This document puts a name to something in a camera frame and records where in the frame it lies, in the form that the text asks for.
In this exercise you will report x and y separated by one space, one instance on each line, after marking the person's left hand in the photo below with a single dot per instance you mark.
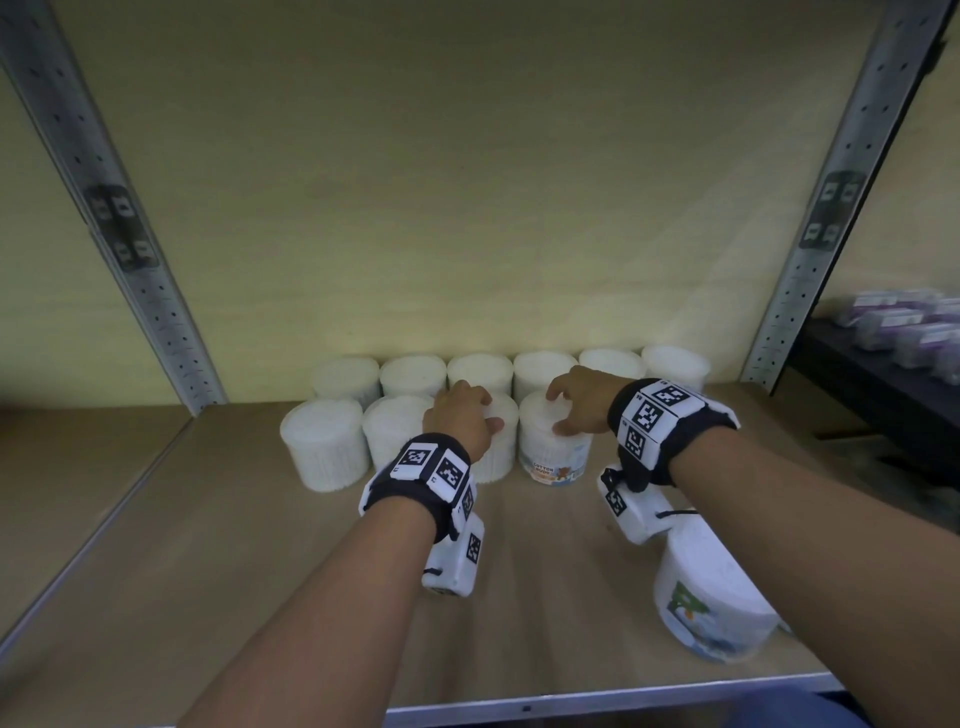
457 416

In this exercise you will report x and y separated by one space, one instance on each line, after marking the person's right hand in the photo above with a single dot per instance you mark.
592 397

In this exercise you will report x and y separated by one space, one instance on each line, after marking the group of white cotton-swab tubs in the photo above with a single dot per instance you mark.
330 450

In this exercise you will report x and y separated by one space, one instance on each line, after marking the grey metal shelf wooden boards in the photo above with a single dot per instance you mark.
225 562

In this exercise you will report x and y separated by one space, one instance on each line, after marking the person's right forearm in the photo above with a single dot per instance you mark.
825 555

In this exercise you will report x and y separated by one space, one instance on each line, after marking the person's left forearm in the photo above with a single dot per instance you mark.
322 622

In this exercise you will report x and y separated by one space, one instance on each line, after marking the person's right leg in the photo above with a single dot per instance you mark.
795 712

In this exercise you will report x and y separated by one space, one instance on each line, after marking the black left wristband with markers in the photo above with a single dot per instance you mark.
409 491

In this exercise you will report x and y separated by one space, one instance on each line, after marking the black wristband with markers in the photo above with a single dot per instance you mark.
409 491
694 435

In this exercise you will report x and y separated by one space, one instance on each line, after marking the black right wristband with markers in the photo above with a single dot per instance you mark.
694 435

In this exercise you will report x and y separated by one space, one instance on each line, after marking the black marker tag plate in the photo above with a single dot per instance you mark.
832 210
120 229

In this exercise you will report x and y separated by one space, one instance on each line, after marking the pile of small plastic packets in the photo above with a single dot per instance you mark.
900 330

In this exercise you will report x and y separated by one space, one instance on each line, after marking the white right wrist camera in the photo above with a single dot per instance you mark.
645 525

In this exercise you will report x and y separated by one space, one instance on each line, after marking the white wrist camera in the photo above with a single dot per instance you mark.
645 525
450 574

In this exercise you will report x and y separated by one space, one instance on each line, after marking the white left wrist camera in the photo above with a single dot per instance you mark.
450 574

